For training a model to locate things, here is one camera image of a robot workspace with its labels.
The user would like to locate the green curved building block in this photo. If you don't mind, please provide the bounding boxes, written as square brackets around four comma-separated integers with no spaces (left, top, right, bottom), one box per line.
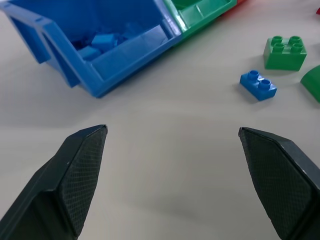
[299,64,320,104]

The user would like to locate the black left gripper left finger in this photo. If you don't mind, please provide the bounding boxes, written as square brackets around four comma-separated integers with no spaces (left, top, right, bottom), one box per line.
[0,124,109,240]

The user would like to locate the blue two-stud building block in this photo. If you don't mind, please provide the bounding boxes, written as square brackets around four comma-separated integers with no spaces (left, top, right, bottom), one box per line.
[239,69,278,102]

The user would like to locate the blue plastic storage bin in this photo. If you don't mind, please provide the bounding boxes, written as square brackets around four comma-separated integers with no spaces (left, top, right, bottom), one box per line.
[0,0,183,99]

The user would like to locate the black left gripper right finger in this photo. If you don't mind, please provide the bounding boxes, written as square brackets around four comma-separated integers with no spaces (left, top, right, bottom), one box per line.
[238,126,320,240]

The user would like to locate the green plastic storage bin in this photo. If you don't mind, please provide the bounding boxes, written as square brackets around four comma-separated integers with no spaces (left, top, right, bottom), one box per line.
[163,0,238,47]

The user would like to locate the red plastic storage bin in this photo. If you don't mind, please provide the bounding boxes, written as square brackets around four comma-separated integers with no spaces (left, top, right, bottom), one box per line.
[216,0,248,23]

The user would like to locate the green four-stud building block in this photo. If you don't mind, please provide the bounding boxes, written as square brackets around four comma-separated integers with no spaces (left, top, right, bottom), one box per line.
[262,35,308,72]

